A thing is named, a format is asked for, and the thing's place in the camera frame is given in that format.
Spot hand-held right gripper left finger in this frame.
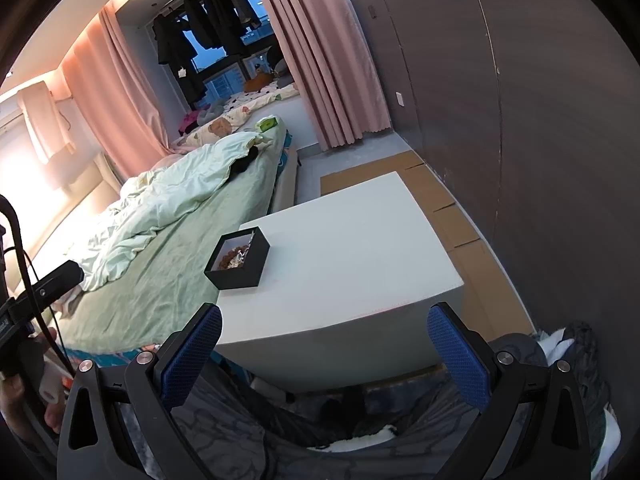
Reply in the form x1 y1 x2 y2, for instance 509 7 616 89
56 302 223 480

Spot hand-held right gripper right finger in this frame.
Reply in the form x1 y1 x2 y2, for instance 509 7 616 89
426 301 593 480

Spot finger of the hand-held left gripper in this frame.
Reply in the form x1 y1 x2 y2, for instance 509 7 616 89
12 260 85 318

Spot black jewelry box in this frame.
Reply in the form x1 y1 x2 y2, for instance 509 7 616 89
203 226 271 290

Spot person's left hand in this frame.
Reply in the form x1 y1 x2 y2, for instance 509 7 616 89
0 327 67 441

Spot bed with green sheet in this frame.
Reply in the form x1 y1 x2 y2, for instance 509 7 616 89
10 115 301 367

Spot brown cardboard sheets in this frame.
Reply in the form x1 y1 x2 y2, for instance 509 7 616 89
320 152 538 341

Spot grey patterned clothing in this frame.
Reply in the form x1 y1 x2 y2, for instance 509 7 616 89
150 320 623 480

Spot light green quilt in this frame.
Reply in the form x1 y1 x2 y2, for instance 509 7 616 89
75 130 275 292

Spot white table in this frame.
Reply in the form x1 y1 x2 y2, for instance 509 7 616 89
215 171 466 393

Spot pink curtain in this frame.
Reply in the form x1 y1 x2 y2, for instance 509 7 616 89
60 7 183 196
242 0 393 150

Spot black cloth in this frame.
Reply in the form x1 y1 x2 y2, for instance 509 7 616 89
231 146 261 178

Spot dark brown wardrobe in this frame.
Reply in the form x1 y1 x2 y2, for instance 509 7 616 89
350 0 640 341

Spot white printed blanket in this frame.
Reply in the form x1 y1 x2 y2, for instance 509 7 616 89
172 82 301 153

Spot window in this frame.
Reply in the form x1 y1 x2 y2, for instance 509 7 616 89
172 0 288 111

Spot hanging dark clothes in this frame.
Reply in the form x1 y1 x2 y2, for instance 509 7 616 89
150 0 266 103

